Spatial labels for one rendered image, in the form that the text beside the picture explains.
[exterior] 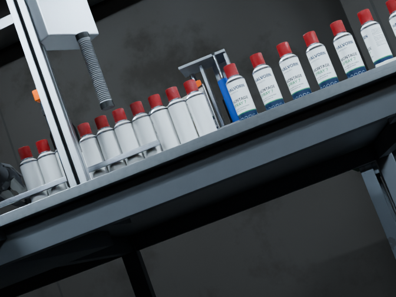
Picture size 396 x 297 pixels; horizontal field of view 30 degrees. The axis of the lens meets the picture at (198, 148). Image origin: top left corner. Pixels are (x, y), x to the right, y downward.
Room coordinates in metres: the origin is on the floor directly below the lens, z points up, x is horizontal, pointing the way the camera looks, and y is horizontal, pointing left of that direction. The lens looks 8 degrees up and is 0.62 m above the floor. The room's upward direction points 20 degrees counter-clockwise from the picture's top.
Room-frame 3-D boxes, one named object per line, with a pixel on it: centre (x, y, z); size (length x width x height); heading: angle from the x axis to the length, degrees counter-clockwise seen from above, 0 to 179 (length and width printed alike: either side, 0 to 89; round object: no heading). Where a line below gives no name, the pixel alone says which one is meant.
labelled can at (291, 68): (1.90, -0.30, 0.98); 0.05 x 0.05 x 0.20
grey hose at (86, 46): (1.85, 0.18, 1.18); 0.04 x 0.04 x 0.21
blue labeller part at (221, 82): (1.97, -0.13, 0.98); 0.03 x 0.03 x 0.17
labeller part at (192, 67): (2.02, -0.10, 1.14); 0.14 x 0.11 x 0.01; 84
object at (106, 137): (1.96, 0.22, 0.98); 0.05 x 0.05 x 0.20
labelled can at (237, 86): (1.92, -0.15, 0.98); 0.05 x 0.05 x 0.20
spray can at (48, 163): (1.98, 0.40, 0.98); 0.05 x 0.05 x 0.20
